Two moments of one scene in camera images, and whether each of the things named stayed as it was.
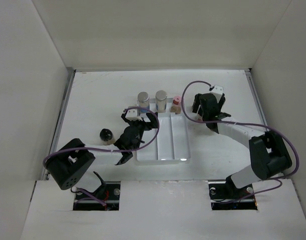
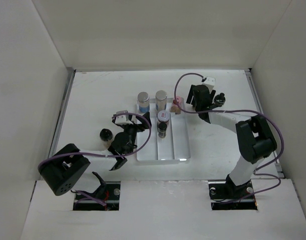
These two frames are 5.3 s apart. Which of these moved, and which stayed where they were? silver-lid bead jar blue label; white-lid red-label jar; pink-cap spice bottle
Moved: white-lid red-label jar
Stayed: pink-cap spice bottle; silver-lid bead jar blue label
